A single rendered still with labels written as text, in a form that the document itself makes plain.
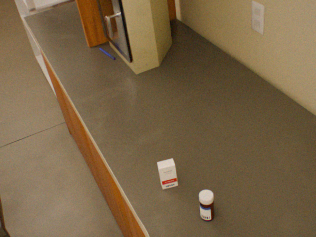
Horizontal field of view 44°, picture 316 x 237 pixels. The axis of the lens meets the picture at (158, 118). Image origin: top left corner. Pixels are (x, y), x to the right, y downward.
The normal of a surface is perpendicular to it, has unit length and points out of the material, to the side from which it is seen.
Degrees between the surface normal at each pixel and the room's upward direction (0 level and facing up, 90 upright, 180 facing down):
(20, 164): 0
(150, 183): 0
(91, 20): 90
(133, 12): 90
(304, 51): 90
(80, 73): 0
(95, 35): 90
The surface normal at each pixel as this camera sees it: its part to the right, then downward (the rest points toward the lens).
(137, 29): 0.44, 0.52
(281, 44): -0.89, 0.36
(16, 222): -0.12, -0.77
